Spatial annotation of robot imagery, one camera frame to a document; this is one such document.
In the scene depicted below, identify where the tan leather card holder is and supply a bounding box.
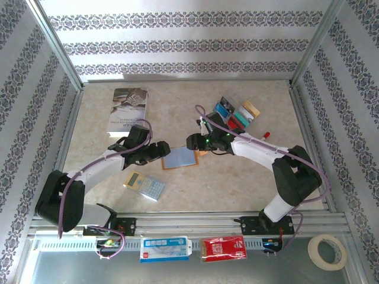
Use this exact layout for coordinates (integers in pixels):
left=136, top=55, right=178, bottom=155
left=161, top=147, right=210, bottom=171

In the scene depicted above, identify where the red card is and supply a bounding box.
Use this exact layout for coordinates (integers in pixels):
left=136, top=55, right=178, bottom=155
left=227, top=115, right=245, bottom=130

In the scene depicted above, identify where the blue card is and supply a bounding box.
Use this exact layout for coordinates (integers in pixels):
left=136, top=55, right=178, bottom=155
left=213, top=102, right=230, bottom=122

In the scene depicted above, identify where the teal card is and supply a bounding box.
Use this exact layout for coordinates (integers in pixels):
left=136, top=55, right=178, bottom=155
left=233, top=111, right=252, bottom=125

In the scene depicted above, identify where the clear plastic card box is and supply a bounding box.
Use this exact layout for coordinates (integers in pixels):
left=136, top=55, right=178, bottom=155
left=212, top=95, right=262, bottom=131

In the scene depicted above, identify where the black card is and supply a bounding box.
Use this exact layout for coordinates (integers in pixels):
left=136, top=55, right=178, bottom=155
left=220, top=96, right=237, bottom=115

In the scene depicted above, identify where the silver card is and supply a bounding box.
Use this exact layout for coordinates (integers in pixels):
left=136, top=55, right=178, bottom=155
left=238, top=105, right=255, bottom=122

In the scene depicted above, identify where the gold card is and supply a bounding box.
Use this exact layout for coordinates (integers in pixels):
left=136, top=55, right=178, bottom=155
left=243, top=100, right=262, bottom=118

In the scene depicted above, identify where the gold and silver calculator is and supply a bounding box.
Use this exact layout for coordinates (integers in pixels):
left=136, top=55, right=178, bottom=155
left=123, top=170, right=166, bottom=202

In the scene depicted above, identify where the paperback book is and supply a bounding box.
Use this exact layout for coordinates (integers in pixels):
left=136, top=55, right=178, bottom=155
left=107, top=87, right=148, bottom=137

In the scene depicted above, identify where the small electronics board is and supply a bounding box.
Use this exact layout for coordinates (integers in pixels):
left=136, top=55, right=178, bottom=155
left=262, top=237, right=284, bottom=256
left=95, top=238, right=123, bottom=250

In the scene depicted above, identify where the blue and white package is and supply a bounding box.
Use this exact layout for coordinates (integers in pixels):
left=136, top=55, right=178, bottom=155
left=139, top=235, right=192, bottom=263

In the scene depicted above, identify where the red package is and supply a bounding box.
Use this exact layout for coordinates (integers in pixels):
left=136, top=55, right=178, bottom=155
left=200, top=235, right=248, bottom=263

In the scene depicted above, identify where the masking tape roll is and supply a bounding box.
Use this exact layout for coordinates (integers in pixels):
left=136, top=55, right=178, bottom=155
left=307, top=234, right=348, bottom=272

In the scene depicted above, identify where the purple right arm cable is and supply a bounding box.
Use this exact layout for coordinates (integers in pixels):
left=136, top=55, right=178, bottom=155
left=194, top=104, right=331, bottom=257

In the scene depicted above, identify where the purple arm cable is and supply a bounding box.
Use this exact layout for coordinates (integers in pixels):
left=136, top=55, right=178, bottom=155
left=57, top=118, right=153, bottom=260
left=194, top=104, right=331, bottom=257

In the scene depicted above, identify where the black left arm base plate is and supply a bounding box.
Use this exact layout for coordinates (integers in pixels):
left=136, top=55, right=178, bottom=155
left=82, top=217, right=137, bottom=237

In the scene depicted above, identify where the aluminium frame rail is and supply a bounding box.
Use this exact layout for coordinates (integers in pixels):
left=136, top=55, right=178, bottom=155
left=28, top=211, right=351, bottom=238

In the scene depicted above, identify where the aluminium side rail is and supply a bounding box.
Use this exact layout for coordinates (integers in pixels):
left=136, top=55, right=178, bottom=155
left=288, top=82, right=337, bottom=212
left=41, top=88, right=85, bottom=217

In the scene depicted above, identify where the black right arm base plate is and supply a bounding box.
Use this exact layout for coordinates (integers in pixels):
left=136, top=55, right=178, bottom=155
left=239, top=215, right=294, bottom=236

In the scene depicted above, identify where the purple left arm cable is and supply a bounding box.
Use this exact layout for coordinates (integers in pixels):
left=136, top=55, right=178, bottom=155
left=57, top=118, right=153, bottom=260

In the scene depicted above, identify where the grey slotted cable duct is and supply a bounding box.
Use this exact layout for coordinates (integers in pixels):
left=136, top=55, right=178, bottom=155
left=38, top=238, right=285, bottom=252

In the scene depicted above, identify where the aluminium frame post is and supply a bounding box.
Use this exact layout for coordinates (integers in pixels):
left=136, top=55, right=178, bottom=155
left=291, top=0, right=346, bottom=86
left=25, top=0, right=84, bottom=92

